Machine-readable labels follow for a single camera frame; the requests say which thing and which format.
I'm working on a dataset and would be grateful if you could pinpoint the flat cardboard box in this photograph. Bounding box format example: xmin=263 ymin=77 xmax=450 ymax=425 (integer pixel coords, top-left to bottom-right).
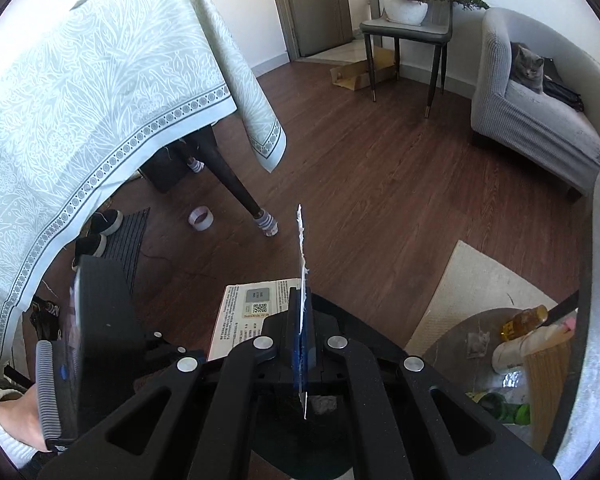
xmin=329 ymin=46 xmax=398 ymax=92

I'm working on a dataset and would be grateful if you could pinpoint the white printed packaging box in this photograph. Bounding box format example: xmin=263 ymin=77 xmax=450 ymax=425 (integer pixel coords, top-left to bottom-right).
xmin=207 ymin=277 xmax=303 ymax=362

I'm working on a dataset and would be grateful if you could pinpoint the potted plant in white pot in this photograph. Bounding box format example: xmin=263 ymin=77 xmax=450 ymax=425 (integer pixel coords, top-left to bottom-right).
xmin=382 ymin=0 xmax=490 ymax=27

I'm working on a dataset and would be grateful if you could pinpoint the black table leg with sock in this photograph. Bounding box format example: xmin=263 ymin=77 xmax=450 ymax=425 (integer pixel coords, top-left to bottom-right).
xmin=180 ymin=137 xmax=206 ymax=173
xmin=195 ymin=125 xmax=281 ymax=237

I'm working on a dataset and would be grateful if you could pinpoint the clear tape roll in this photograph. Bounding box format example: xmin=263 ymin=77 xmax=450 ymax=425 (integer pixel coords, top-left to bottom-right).
xmin=188 ymin=206 xmax=215 ymax=231

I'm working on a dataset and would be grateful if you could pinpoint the pale green patterned tablecloth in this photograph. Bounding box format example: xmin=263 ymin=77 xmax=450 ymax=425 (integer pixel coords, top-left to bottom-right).
xmin=0 ymin=0 xmax=287 ymax=376

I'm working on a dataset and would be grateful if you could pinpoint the dark box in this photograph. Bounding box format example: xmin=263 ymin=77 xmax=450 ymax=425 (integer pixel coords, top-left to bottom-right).
xmin=142 ymin=147 xmax=190 ymax=193

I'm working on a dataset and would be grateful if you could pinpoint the black trash bin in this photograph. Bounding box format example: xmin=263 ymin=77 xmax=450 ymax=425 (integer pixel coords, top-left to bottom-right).
xmin=250 ymin=385 xmax=356 ymax=480

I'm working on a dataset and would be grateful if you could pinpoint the yellow oil bottle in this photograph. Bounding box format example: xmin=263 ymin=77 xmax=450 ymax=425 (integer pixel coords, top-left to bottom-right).
xmin=500 ymin=304 xmax=549 ymax=341

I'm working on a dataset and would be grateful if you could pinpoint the green glass bottle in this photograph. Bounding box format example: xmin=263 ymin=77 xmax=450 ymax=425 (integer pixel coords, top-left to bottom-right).
xmin=480 ymin=392 xmax=531 ymax=426

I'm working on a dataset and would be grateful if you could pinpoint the person's left forearm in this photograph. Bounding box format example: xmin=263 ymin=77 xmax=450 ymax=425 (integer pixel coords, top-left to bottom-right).
xmin=0 ymin=382 xmax=48 ymax=468

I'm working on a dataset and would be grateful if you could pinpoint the small grey packet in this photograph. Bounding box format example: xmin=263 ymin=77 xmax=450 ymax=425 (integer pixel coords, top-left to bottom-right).
xmin=467 ymin=330 xmax=492 ymax=359

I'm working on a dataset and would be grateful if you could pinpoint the black ribbed floor mat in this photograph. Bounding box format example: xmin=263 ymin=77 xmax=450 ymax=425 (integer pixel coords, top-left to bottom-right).
xmin=102 ymin=207 xmax=151 ymax=291

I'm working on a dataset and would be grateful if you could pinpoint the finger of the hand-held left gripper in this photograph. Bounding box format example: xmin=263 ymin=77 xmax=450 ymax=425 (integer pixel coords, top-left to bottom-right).
xmin=75 ymin=254 xmax=147 ymax=347

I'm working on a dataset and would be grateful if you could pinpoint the white plastic bottle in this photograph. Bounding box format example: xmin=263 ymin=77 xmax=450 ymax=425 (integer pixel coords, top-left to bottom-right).
xmin=491 ymin=317 xmax=578 ymax=373

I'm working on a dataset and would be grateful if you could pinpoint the grey door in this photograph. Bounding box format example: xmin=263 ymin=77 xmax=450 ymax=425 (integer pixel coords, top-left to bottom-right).
xmin=265 ymin=0 xmax=353 ymax=59

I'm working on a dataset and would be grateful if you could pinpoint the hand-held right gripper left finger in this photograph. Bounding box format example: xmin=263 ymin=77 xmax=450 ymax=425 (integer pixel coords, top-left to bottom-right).
xmin=37 ymin=287 xmax=303 ymax=480

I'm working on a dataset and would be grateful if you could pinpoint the grey armchair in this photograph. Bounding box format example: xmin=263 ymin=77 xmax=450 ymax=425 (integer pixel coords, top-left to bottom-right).
xmin=470 ymin=7 xmax=600 ymax=203

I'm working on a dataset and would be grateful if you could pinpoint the grey cat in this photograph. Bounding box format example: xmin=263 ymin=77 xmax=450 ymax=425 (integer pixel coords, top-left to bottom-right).
xmin=509 ymin=42 xmax=546 ymax=95

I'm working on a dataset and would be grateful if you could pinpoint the black shoe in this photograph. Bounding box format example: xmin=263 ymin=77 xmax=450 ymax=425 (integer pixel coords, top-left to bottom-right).
xmin=82 ymin=208 xmax=124 ymax=236
xmin=71 ymin=232 xmax=108 ymax=272

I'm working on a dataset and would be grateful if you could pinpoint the torn white cardboard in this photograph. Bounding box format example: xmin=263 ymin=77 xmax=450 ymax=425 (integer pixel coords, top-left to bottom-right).
xmin=295 ymin=204 xmax=312 ymax=418

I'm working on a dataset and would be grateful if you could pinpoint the beige rug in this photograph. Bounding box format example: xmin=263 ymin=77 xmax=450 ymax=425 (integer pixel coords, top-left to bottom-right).
xmin=405 ymin=240 xmax=561 ymax=361

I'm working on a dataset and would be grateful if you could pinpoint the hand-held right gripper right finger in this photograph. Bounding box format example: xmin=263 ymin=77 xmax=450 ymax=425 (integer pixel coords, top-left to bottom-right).
xmin=302 ymin=289 xmax=561 ymax=480

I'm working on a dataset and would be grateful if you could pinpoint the grey dining chair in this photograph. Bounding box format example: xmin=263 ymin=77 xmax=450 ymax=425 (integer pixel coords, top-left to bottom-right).
xmin=359 ymin=0 xmax=453 ymax=120

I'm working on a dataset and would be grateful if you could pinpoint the black bag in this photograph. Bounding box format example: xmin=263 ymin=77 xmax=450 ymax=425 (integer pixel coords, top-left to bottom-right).
xmin=542 ymin=57 xmax=585 ymax=112

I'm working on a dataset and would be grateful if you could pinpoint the grey round lower shelf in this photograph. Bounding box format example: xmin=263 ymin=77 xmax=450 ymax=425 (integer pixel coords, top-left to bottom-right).
xmin=420 ymin=307 xmax=556 ymax=456

